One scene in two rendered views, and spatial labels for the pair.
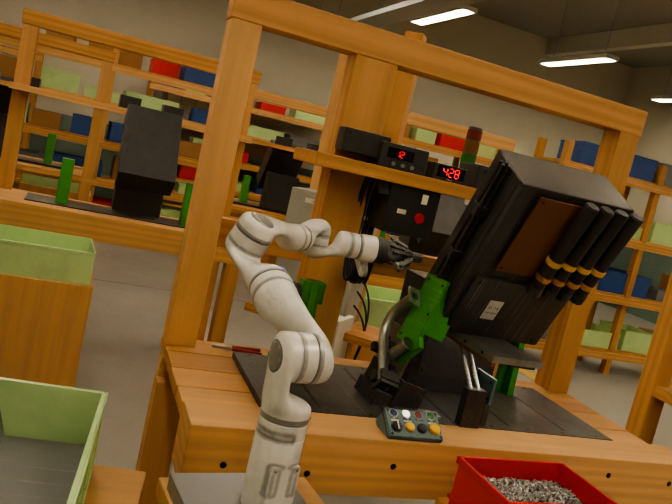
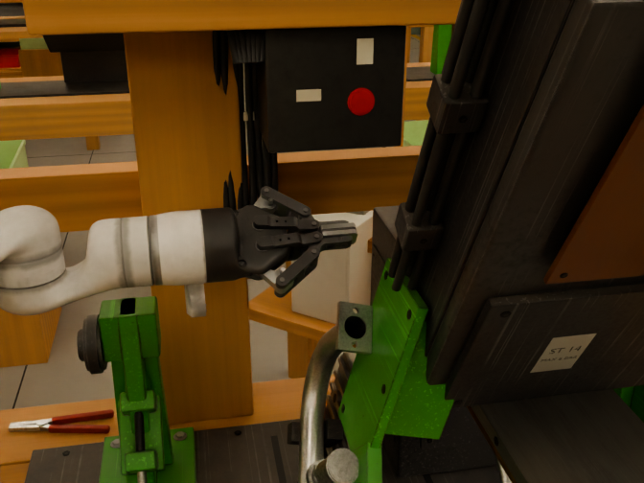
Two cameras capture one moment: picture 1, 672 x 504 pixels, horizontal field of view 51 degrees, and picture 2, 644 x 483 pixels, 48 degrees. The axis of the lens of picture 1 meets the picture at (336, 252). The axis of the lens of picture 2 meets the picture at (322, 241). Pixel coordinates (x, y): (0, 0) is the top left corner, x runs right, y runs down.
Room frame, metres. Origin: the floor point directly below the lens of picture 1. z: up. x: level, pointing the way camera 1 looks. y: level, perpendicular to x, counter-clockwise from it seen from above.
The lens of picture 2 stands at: (1.30, -0.33, 1.62)
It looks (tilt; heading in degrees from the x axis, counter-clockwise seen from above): 24 degrees down; 10
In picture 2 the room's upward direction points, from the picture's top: straight up
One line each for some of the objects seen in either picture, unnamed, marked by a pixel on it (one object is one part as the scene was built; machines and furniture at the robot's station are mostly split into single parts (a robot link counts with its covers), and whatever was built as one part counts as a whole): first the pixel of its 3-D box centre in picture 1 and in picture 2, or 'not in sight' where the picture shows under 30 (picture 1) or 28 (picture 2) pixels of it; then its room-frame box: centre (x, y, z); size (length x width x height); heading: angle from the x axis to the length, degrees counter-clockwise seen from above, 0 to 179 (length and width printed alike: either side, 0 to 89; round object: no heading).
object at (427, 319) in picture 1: (432, 312); (405, 363); (1.98, -0.31, 1.17); 0.13 x 0.12 x 0.20; 111
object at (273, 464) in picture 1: (274, 459); not in sight; (1.24, 0.02, 0.97); 0.09 x 0.09 x 0.17; 34
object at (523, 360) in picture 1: (480, 341); (546, 409); (2.00, -0.46, 1.11); 0.39 x 0.16 x 0.03; 21
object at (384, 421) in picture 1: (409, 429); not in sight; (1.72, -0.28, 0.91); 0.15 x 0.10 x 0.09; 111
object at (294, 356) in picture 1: (292, 378); not in sight; (1.24, 0.02, 1.13); 0.09 x 0.09 x 0.17; 28
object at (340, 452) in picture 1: (461, 462); not in sight; (1.80, -0.45, 0.82); 1.50 x 0.14 x 0.15; 111
